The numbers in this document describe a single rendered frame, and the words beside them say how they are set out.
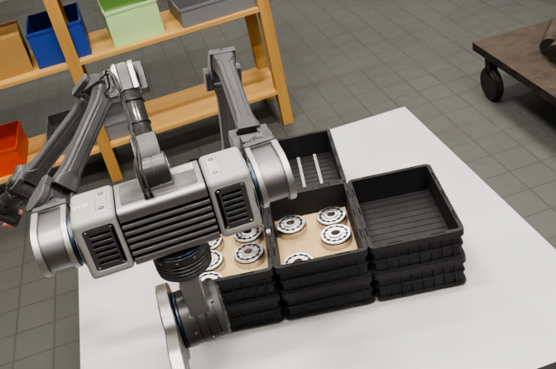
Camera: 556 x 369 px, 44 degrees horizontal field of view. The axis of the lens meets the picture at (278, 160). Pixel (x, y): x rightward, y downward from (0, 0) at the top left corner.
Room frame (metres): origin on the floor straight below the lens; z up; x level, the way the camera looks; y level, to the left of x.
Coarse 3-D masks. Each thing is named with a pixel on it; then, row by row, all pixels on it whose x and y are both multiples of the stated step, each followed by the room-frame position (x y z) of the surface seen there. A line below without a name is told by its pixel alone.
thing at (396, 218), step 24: (360, 192) 2.01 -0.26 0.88; (384, 192) 2.01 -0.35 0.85; (408, 192) 2.01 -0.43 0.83; (432, 192) 1.95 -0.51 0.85; (384, 216) 1.91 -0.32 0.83; (408, 216) 1.88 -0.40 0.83; (432, 216) 1.85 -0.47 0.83; (384, 240) 1.78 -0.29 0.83; (456, 240) 1.63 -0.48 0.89; (384, 264) 1.64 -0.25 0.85; (408, 264) 1.64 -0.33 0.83
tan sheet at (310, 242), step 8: (344, 208) 2.00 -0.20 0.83; (304, 216) 2.01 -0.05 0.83; (312, 216) 2.00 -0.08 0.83; (312, 224) 1.95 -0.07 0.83; (312, 232) 1.91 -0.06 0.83; (320, 232) 1.90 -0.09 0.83; (352, 232) 1.86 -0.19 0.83; (280, 240) 1.90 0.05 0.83; (288, 240) 1.90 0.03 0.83; (296, 240) 1.88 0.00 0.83; (304, 240) 1.87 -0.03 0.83; (312, 240) 1.87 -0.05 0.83; (320, 240) 1.86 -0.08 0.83; (352, 240) 1.82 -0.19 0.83; (280, 248) 1.86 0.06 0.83; (288, 248) 1.85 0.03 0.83; (296, 248) 1.84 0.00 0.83; (304, 248) 1.83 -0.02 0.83; (312, 248) 1.82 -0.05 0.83; (320, 248) 1.81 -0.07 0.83; (344, 248) 1.78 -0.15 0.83; (352, 248) 1.77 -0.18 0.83; (280, 256) 1.82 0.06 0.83; (312, 256) 1.78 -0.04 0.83; (280, 264) 1.78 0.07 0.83
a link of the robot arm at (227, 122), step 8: (208, 72) 1.88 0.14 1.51; (240, 72) 1.89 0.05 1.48; (208, 80) 1.88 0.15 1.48; (208, 88) 1.88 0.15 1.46; (216, 88) 1.88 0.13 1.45; (216, 96) 1.93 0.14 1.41; (224, 96) 1.89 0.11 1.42; (224, 104) 1.89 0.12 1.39; (224, 112) 1.89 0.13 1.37; (224, 120) 1.90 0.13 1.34; (232, 120) 1.90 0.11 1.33; (224, 128) 1.90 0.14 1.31; (232, 128) 1.91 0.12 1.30; (224, 136) 1.91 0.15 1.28; (224, 144) 1.91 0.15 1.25
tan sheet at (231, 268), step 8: (224, 240) 1.98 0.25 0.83; (232, 240) 1.97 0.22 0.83; (264, 240) 1.93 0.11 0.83; (224, 248) 1.93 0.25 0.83; (232, 248) 1.92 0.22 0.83; (224, 256) 1.88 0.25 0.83; (232, 256) 1.87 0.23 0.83; (232, 264) 1.83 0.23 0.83; (264, 264) 1.80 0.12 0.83; (224, 272) 1.80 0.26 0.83; (232, 272) 1.79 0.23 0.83; (240, 272) 1.78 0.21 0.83
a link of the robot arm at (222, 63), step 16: (224, 48) 1.86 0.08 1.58; (208, 64) 1.89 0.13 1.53; (224, 64) 1.80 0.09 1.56; (224, 80) 1.74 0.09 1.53; (240, 80) 1.74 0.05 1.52; (240, 96) 1.67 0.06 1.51; (240, 112) 1.62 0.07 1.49; (240, 128) 1.56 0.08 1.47; (256, 128) 1.57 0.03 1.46; (240, 144) 1.50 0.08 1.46
